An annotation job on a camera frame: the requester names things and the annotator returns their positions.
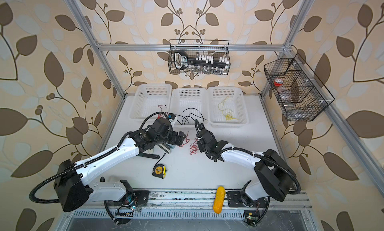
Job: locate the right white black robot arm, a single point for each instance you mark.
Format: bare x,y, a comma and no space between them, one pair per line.
275,179

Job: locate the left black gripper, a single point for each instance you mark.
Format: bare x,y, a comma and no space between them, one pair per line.
175,141

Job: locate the red white item in basket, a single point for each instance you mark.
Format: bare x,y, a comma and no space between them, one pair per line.
278,82

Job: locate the left white plastic basket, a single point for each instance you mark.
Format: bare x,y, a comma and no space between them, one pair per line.
150,98

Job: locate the middle white plastic basket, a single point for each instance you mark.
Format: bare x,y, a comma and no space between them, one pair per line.
189,104

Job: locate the side black wire basket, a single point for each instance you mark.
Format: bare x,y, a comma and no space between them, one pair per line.
303,95

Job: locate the white plastic basket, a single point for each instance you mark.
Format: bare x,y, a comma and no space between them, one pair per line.
189,104
227,107
150,98

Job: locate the right white plastic basket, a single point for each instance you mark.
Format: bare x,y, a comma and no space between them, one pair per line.
227,107

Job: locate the yellow black tape measure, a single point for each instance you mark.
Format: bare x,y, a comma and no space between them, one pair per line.
159,171

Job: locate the black socket tool set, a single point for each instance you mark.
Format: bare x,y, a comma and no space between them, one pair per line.
182,60

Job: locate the back black wire basket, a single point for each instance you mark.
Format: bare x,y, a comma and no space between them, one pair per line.
194,47

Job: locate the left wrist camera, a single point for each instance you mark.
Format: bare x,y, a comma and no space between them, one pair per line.
172,118

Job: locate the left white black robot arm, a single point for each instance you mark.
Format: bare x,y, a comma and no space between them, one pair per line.
75,184

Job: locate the yellow corn toy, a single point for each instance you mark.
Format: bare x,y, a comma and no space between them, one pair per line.
219,200

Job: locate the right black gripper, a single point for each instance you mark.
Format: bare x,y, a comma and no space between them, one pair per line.
201,148

